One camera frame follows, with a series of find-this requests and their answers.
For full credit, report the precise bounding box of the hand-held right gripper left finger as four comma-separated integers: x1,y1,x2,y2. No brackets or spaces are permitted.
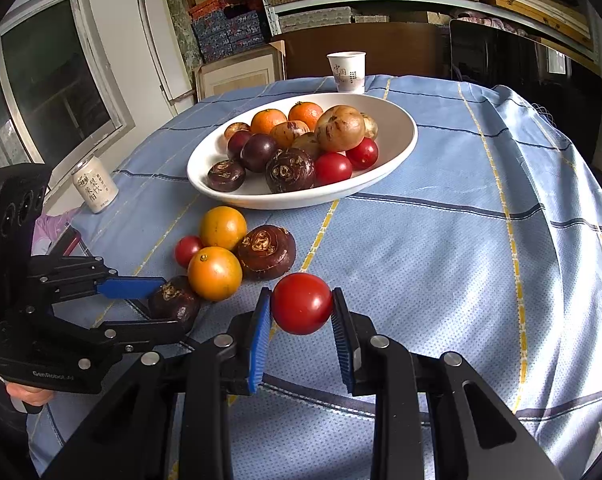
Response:
41,287,274,480

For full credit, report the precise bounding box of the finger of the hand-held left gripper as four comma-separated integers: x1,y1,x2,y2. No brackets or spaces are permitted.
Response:
46,310,194,356
28,255,166,306

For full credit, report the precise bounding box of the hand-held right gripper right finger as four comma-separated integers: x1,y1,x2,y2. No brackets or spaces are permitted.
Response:
331,287,564,480

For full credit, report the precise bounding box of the dark brown mangosteen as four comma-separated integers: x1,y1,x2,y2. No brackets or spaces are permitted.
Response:
147,275,202,333

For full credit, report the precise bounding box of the white oval plate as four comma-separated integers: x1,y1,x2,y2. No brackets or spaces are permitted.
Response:
187,92,419,211

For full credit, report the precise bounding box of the large dark water chestnut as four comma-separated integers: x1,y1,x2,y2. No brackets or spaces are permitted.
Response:
265,147,316,194

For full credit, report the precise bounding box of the large tan round fruit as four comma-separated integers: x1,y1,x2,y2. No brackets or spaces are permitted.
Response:
315,105,366,153

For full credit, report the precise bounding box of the orange tangerine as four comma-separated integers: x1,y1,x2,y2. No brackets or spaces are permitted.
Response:
251,108,288,136
288,101,324,131

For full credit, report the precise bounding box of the person's left hand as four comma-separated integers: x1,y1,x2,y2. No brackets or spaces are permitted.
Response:
0,347,56,416

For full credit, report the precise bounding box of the pink cloth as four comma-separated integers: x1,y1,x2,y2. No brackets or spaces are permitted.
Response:
32,207,89,256

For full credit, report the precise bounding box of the red-edged dark object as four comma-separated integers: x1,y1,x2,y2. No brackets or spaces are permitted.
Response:
56,226,82,258

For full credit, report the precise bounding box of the small red tomato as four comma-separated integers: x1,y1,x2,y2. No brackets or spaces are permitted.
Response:
174,235,205,269

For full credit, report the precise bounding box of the smooth orange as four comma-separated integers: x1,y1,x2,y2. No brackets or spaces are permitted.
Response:
187,246,244,302
199,206,248,252

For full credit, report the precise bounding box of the white drink can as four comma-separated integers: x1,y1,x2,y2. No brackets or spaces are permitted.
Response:
71,156,119,214

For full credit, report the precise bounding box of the blue checked tablecloth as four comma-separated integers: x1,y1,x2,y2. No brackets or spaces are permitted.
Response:
26,75,602,480

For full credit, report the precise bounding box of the white framed window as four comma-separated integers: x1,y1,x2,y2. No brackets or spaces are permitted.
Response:
0,0,134,196

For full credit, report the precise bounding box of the dark red plum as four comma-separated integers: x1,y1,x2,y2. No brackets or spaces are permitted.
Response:
227,130,254,158

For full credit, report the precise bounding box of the red tomato on plate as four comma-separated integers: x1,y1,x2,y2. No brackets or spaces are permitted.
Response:
345,137,380,170

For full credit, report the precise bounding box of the brown striped round fruit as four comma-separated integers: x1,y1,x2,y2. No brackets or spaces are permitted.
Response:
269,120,310,150

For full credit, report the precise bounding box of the white board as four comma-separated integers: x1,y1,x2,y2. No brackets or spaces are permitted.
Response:
138,0,196,106

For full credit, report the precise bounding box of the green marbled panel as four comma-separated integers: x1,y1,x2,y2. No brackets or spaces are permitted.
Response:
163,0,204,66

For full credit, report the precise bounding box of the white paper cup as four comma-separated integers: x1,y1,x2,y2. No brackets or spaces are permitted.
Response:
327,51,367,95

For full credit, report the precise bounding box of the stack of blue patterned boxes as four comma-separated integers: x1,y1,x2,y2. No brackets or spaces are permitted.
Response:
188,0,272,63

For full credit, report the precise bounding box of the brown wooden furniture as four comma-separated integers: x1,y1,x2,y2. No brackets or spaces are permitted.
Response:
271,22,452,81

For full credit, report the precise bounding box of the black screen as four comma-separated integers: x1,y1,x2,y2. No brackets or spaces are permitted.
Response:
448,19,602,163

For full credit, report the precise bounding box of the grey metal shelf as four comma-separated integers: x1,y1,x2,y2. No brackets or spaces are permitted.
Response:
251,0,599,61

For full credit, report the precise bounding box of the light wooden picture frame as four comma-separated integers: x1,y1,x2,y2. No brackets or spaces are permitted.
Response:
195,40,286,101

